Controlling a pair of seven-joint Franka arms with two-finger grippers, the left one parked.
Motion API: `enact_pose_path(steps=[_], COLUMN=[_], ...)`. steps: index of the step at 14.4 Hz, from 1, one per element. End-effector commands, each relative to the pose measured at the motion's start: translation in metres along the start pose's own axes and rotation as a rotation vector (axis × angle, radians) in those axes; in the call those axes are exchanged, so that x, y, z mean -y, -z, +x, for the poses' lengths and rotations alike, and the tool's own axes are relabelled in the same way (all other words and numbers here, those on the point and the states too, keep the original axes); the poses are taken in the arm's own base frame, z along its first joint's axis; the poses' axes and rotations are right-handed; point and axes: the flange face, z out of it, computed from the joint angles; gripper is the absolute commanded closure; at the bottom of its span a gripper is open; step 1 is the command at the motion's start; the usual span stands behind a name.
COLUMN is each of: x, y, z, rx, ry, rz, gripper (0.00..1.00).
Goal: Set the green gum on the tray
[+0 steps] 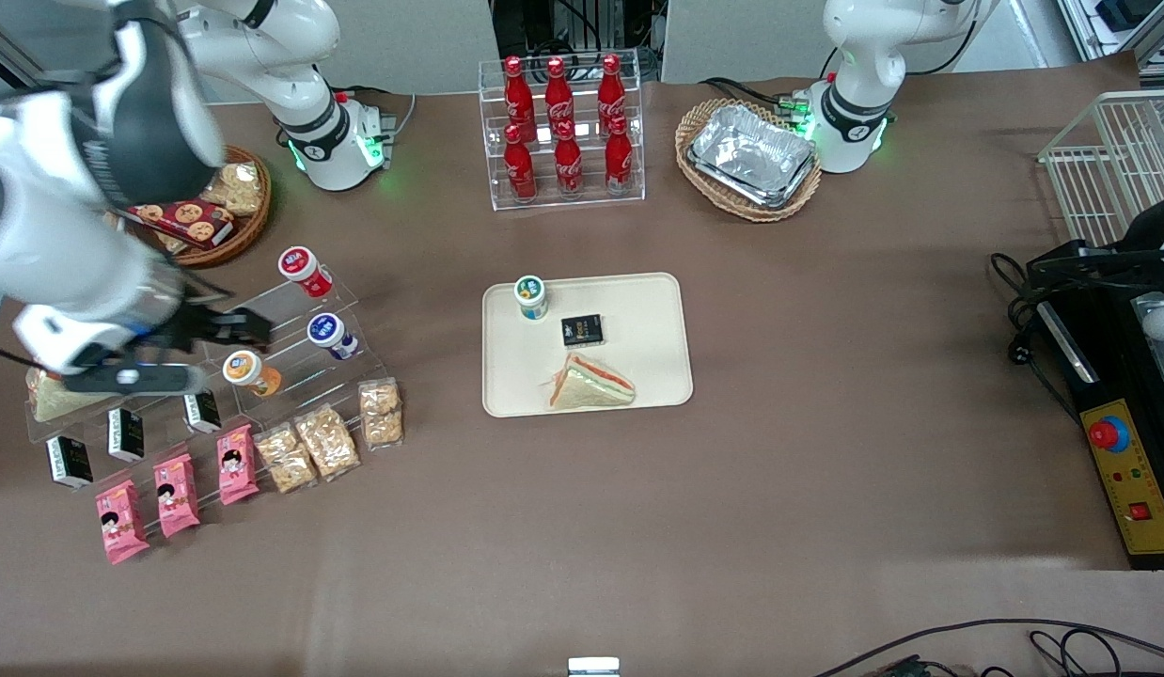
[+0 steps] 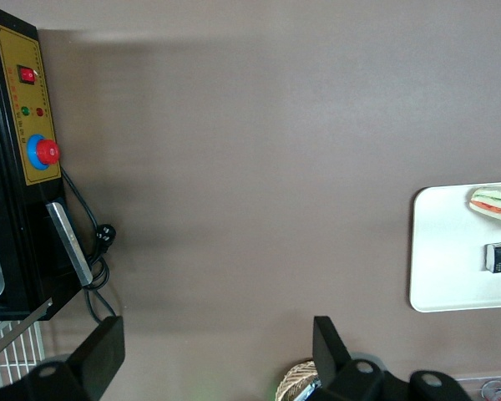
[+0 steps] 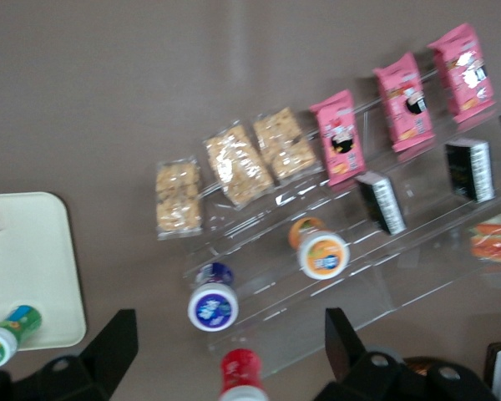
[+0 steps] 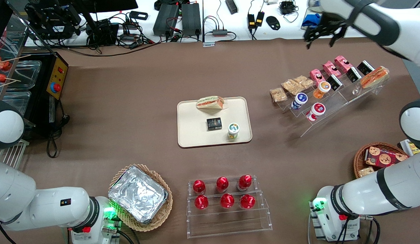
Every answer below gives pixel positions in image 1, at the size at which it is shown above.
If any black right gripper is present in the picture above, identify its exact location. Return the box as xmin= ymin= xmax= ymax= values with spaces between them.
xmin=145 ymin=293 xmax=274 ymax=363

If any green lid gum bottle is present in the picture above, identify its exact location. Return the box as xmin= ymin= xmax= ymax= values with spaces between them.
xmin=513 ymin=275 xmax=550 ymax=322

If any orange lid gum bottle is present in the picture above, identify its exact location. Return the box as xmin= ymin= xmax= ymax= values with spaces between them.
xmin=222 ymin=350 xmax=283 ymax=398

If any blue lid gum bottle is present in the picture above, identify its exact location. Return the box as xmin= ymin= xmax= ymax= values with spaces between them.
xmin=306 ymin=312 xmax=360 ymax=362

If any red lid gum bottle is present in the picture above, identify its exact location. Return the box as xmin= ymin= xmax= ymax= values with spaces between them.
xmin=277 ymin=245 xmax=335 ymax=299

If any black gum box gold print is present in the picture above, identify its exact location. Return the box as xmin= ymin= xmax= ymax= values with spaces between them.
xmin=560 ymin=313 xmax=606 ymax=349

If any cream plastic tray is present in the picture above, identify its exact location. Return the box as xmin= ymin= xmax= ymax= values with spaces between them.
xmin=481 ymin=272 xmax=694 ymax=418

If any aluminium foil tray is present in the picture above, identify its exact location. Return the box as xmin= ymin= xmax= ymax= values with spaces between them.
xmin=687 ymin=103 xmax=818 ymax=210

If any clear acrylic stepped display stand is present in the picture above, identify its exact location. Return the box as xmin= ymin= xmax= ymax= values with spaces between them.
xmin=25 ymin=266 xmax=387 ymax=527

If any black white small carton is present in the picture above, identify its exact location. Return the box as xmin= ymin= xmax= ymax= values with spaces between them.
xmin=107 ymin=406 xmax=146 ymax=464
xmin=182 ymin=390 xmax=223 ymax=435
xmin=45 ymin=434 xmax=94 ymax=490

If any round wicker basket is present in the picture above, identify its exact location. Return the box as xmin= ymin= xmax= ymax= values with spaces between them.
xmin=121 ymin=144 xmax=273 ymax=270

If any dark red cookie box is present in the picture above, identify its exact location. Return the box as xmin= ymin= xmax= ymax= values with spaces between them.
xmin=126 ymin=200 xmax=236 ymax=250

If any pink snack packet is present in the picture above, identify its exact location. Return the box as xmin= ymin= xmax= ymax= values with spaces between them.
xmin=95 ymin=480 xmax=151 ymax=566
xmin=216 ymin=424 xmax=260 ymax=507
xmin=153 ymin=453 xmax=201 ymax=539

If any clear bag cereal snack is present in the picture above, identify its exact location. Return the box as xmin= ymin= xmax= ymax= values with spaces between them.
xmin=358 ymin=377 xmax=405 ymax=450
xmin=254 ymin=423 xmax=318 ymax=495
xmin=293 ymin=403 xmax=362 ymax=482
xmin=202 ymin=162 xmax=264 ymax=217

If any wrapped triangle sandwich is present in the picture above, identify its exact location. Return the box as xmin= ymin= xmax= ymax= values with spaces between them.
xmin=547 ymin=353 xmax=637 ymax=411
xmin=27 ymin=367 xmax=122 ymax=424

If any red cola bottle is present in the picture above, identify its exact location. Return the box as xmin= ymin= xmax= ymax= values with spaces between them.
xmin=596 ymin=54 xmax=628 ymax=128
xmin=544 ymin=58 xmax=576 ymax=133
xmin=503 ymin=56 xmax=537 ymax=134
xmin=605 ymin=115 xmax=636 ymax=196
xmin=554 ymin=122 xmax=586 ymax=198
xmin=504 ymin=124 xmax=539 ymax=203

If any clear acrylic bottle rack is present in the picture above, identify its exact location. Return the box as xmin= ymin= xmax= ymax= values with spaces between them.
xmin=479 ymin=47 xmax=646 ymax=212

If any black equipment rack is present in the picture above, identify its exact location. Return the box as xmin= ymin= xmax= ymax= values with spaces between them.
xmin=491 ymin=0 xmax=665 ymax=84

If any oval wicker basket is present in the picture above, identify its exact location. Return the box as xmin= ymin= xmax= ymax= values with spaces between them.
xmin=675 ymin=98 xmax=824 ymax=223

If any black sealing machine yellow panel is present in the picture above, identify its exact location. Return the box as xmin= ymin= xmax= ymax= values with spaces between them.
xmin=1027 ymin=193 xmax=1164 ymax=572

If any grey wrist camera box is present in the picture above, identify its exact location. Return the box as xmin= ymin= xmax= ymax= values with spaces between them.
xmin=63 ymin=363 xmax=209 ymax=395

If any grey base cable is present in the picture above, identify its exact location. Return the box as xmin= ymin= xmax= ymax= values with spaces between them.
xmin=338 ymin=87 xmax=418 ymax=144

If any black base cable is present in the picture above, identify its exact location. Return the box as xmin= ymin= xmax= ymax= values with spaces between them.
xmin=700 ymin=45 xmax=839 ymax=118

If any black power cable with plug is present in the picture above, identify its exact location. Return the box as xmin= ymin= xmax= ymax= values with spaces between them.
xmin=990 ymin=252 xmax=1048 ymax=370

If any long black cable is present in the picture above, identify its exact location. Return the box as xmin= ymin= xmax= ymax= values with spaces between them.
xmin=812 ymin=618 xmax=1164 ymax=677

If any looped black cable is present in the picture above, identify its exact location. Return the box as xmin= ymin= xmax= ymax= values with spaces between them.
xmin=1029 ymin=628 xmax=1124 ymax=677

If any white wire basket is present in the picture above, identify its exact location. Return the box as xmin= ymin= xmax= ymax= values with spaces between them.
xmin=1038 ymin=89 xmax=1164 ymax=247

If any aluminium frame shelf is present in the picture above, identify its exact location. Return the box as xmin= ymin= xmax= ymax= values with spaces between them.
xmin=1057 ymin=0 xmax=1164 ymax=90

